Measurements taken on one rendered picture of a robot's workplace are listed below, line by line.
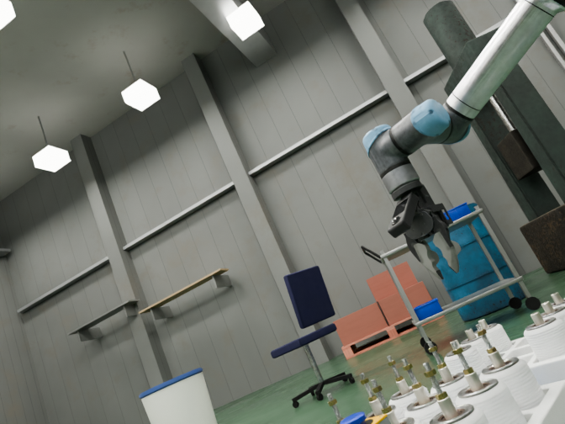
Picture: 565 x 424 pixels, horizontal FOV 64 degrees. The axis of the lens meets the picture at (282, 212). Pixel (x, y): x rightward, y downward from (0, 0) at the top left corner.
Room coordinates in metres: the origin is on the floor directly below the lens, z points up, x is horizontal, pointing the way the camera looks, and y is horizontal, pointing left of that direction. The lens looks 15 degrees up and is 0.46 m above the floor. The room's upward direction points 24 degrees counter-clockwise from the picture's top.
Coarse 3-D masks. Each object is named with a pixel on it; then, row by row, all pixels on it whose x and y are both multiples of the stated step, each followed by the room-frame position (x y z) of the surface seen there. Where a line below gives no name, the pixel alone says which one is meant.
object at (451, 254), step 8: (440, 232) 0.96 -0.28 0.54; (440, 240) 0.96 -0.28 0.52; (440, 248) 0.97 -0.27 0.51; (448, 248) 0.96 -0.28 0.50; (456, 248) 0.98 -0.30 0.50; (448, 256) 0.96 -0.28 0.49; (456, 256) 0.96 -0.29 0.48; (448, 264) 0.97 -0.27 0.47; (456, 264) 0.97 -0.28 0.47; (456, 272) 0.97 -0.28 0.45
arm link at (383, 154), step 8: (376, 128) 0.96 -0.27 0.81; (384, 128) 0.96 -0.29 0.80; (368, 136) 0.97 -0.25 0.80; (376, 136) 0.96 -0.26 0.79; (384, 136) 0.95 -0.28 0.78; (368, 144) 0.98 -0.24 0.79; (376, 144) 0.97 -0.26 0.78; (384, 144) 0.95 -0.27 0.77; (392, 144) 0.94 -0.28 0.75; (368, 152) 0.99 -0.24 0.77; (376, 152) 0.97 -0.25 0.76; (384, 152) 0.96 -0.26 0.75; (392, 152) 0.95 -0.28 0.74; (400, 152) 0.95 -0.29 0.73; (376, 160) 0.98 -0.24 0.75; (384, 160) 0.97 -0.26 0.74; (392, 160) 0.96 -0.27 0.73; (400, 160) 0.96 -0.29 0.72; (408, 160) 0.98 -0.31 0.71; (376, 168) 1.00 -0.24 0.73; (384, 168) 0.97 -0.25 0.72; (392, 168) 0.96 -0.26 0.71
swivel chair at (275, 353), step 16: (304, 272) 3.84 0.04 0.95; (320, 272) 3.97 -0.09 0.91; (288, 288) 3.72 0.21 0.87; (304, 288) 3.81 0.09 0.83; (320, 288) 3.93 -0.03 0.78; (304, 304) 3.78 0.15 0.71; (320, 304) 3.90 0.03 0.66; (304, 320) 3.76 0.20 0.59; (320, 320) 3.88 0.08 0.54; (304, 336) 3.66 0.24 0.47; (320, 336) 3.75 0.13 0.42; (272, 352) 3.87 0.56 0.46; (320, 384) 3.78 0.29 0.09
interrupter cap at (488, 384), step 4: (484, 380) 0.92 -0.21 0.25; (488, 380) 0.91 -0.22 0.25; (492, 380) 0.90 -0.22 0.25; (496, 380) 0.88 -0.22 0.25; (484, 384) 0.91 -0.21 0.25; (488, 384) 0.89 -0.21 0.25; (492, 384) 0.87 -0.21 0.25; (496, 384) 0.87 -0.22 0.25; (464, 388) 0.93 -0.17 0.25; (468, 388) 0.92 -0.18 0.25; (484, 388) 0.87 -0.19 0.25; (488, 388) 0.86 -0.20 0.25; (492, 388) 0.87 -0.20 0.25; (460, 392) 0.92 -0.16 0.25; (464, 392) 0.91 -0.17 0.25; (468, 392) 0.91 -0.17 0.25; (472, 392) 0.90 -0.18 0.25; (476, 392) 0.87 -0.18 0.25; (480, 392) 0.86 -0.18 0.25; (460, 396) 0.89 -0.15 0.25; (464, 396) 0.88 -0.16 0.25; (468, 396) 0.87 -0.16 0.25; (472, 396) 0.87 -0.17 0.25
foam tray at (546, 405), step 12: (552, 384) 1.00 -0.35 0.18; (564, 384) 0.98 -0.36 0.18; (552, 396) 0.94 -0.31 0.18; (564, 396) 0.95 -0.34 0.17; (540, 408) 0.91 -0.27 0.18; (552, 408) 0.90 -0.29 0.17; (564, 408) 0.93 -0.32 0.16; (528, 420) 0.92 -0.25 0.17; (540, 420) 0.86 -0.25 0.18; (552, 420) 0.88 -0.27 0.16; (564, 420) 0.91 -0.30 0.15
